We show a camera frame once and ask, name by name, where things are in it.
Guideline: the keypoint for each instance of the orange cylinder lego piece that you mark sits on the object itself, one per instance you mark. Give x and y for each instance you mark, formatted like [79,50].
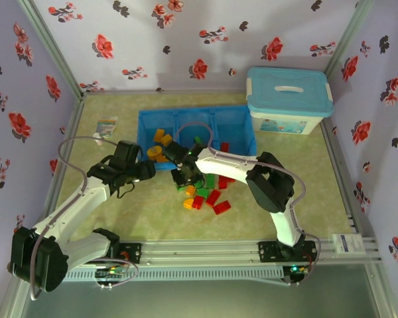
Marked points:
[156,153]

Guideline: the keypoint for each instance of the green lego brick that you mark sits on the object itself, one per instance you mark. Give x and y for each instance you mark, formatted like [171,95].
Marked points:
[198,183]
[197,140]
[203,192]
[211,181]

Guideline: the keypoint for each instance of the orange lego brick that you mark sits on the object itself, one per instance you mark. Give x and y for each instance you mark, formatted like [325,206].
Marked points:
[188,203]
[166,139]
[159,134]
[190,190]

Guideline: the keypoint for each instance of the red two-by-four lego brick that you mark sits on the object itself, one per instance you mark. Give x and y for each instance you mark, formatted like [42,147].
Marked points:
[226,182]
[224,147]

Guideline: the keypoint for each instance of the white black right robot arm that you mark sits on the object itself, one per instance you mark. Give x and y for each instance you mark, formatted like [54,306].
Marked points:
[275,189]

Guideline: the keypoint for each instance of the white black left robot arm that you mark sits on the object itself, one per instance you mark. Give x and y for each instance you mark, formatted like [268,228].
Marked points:
[73,208]

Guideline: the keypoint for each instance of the blue plastic bin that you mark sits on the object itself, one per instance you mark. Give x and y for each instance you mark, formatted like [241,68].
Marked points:
[189,119]
[235,132]
[147,126]

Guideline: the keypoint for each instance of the small printed paper packet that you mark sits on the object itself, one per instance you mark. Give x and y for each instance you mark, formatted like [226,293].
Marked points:
[106,128]

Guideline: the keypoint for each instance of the white storage box teal lid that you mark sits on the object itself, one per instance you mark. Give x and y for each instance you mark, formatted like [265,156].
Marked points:
[287,92]

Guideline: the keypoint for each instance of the white labelled power box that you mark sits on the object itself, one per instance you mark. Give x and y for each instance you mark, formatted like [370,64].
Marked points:
[347,244]

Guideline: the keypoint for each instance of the aluminium table edge rail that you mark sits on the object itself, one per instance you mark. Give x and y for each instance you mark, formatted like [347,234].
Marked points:
[64,149]
[345,185]

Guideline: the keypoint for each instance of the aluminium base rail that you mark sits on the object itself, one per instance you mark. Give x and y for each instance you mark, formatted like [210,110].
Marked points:
[199,253]

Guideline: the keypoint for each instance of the aluminium frame post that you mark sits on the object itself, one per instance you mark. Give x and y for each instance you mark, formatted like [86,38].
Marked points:
[348,36]
[49,46]

